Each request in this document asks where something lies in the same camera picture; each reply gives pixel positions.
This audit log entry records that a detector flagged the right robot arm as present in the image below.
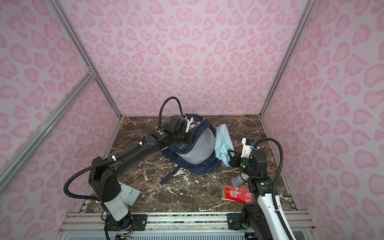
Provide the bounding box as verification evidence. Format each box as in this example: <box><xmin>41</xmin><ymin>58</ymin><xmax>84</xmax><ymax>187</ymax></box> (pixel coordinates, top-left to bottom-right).
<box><xmin>228</xmin><ymin>150</ymin><xmax>295</xmax><ymax>240</ymax></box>

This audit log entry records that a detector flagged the aluminium diagonal frame bar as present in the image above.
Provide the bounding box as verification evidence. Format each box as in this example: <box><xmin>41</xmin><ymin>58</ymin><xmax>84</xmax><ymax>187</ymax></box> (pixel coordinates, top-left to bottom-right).
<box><xmin>1</xmin><ymin>71</ymin><xmax>95</xmax><ymax>193</ymax></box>

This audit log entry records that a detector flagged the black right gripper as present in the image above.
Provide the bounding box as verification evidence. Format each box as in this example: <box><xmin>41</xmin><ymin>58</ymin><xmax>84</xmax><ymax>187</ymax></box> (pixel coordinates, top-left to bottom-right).
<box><xmin>226</xmin><ymin>149</ymin><xmax>257</xmax><ymax>178</ymax></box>

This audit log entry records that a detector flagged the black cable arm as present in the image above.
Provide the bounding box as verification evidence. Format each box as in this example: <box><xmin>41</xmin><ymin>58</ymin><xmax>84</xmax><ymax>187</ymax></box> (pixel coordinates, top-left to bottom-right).
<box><xmin>253</xmin><ymin>137</ymin><xmax>296</xmax><ymax>240</ymax></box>
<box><xmin>62</xmin><ymin>96</ymin><xmax>184</xmax><ymax>202</ymax></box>

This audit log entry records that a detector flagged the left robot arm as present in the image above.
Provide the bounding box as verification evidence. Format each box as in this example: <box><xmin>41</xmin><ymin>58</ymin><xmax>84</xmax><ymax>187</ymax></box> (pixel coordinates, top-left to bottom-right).
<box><xmin>89</xmin><ymin>115</ymin><xmax>194</xmax><ymax>225</ymax></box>

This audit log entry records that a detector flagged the clear plastic pen case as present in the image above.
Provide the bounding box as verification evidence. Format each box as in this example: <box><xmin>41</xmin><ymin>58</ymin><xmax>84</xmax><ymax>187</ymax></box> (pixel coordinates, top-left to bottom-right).
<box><xmin>232</xmin><ymin>173</ymin><xmax>249</xmax><ymax>187</ymax></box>

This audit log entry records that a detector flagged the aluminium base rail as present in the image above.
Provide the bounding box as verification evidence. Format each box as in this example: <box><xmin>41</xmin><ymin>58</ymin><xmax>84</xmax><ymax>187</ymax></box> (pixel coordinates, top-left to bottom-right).
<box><xmin>55</xmin><ymin>209</ymin><xmax>319</xmax><ymax>240</ymax></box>

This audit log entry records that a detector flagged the grey calculator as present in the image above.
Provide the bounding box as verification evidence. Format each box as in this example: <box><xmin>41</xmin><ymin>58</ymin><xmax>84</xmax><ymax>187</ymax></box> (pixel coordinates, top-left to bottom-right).
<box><xmin>119</xmin><ymin>182</ymin><xmax>141</xmax><ymax>207</ymax></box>

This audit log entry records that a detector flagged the teal water bottle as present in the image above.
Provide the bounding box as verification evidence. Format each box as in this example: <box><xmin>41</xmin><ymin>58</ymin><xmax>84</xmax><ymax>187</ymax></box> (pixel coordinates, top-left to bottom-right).
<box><xmin>215</xmin><ymin>124</ymin><xmax>234</xmax><ymax>167</ymax></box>

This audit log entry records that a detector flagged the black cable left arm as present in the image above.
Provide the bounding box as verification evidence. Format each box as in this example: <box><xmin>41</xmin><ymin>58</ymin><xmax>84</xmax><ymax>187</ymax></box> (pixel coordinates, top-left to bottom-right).
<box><xmin>62</xmin><ymin>96</ymin><xmax>184</xmax><ymax>202</ymax></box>

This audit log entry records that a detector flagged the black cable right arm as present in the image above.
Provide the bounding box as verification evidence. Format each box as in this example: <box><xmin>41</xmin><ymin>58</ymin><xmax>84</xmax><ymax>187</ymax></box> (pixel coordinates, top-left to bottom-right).
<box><xmin>253</xmin><ymin>137</ymin><xmax>296</xmax><ymax>240</ymax></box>

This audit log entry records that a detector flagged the red card box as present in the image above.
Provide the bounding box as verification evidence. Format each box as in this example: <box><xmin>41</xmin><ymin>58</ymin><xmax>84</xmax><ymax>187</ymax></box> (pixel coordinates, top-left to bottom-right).
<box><xmin>222</xmin><ymin>186</ymin><xmax>253</xmax><ymax>205</ymax></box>

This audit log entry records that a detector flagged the aluminium frame corner post right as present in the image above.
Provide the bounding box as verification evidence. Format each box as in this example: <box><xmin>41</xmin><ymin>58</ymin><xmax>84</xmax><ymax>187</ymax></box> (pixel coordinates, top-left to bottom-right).
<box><xmin>259</xmin><ymin>0</ymin><xmax>319</xmax><ymax>119</ymax></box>

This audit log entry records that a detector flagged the navy blue student backpack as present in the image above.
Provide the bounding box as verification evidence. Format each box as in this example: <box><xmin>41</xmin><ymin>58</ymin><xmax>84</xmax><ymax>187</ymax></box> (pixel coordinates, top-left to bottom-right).
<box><xmin>160</xmin><ymin>114</ymin><xmax>221</xmax><ymax>185</ymax></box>

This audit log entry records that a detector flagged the aluminium frame corner post left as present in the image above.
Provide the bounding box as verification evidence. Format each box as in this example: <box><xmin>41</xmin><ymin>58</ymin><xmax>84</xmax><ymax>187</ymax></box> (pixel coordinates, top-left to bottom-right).
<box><xmin>48</xmin><ymin>0</ymin><xmax>124</xmax><ymax>120</ymax></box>

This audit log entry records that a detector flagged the aluminium frame corner post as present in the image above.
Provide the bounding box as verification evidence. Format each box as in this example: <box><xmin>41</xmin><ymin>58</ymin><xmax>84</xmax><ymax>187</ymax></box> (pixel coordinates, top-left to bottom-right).
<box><xmin>48</xmin><ymin>0</ymin><xmax>124</xmax><ymax>120</ymax></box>
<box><xmin>259</xmin><ymin>0</ymin><xmax>319</xmax><ymax>119</ymax></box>

